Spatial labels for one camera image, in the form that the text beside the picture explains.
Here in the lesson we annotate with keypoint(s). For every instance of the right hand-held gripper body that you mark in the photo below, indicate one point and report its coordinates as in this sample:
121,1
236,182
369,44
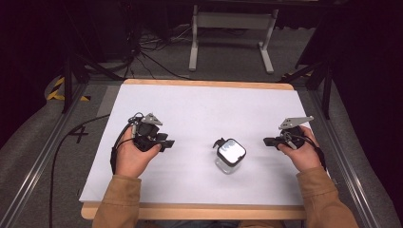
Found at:
293,133

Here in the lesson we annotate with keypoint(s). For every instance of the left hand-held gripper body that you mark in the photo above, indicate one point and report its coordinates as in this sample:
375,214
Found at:
146,131

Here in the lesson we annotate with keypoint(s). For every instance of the clear jar with black lid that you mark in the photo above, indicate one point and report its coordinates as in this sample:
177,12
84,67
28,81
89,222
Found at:
230,155

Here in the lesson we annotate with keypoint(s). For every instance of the person's right hand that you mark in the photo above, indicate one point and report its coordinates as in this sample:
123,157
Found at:
302,153

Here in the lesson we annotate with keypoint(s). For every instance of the person's left hand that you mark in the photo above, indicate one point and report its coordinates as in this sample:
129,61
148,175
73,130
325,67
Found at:
134,156

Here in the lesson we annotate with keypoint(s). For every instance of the white sheet on table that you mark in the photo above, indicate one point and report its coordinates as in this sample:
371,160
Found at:
202,126

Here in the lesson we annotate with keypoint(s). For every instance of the black tripod stand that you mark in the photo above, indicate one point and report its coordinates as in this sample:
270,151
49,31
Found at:
316,79
79,72

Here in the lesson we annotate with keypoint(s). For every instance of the yellow black hazard tape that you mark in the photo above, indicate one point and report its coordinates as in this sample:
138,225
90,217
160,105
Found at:
61,91

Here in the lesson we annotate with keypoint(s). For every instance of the metal floor rail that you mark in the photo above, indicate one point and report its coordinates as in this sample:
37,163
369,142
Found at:
348,171
34,167

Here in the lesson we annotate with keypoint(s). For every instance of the white table frame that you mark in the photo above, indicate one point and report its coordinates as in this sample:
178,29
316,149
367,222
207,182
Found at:
233,34

